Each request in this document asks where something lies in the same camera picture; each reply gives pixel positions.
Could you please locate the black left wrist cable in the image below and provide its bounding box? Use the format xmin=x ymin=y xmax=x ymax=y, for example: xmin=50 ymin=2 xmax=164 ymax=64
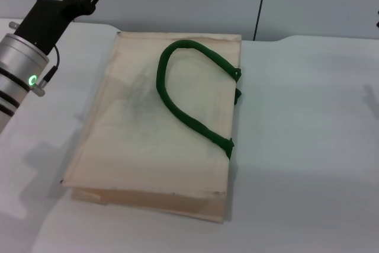
xmin=40 ymin=44 xmax=61 ymax=87

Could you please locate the cream handbag with green handle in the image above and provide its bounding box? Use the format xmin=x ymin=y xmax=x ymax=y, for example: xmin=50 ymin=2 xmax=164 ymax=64
xmin=60 ymin=30 xmax=245 ymax=225

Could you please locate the black vertical wall strip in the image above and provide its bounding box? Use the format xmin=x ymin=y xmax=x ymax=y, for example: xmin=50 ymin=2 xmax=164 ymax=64
xmin=253 ymin=0 xmax=270 ymax=41

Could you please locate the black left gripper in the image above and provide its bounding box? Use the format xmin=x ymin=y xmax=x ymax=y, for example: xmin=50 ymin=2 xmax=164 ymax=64
xmin=13 ymin=0 xmax=113 ymax=56

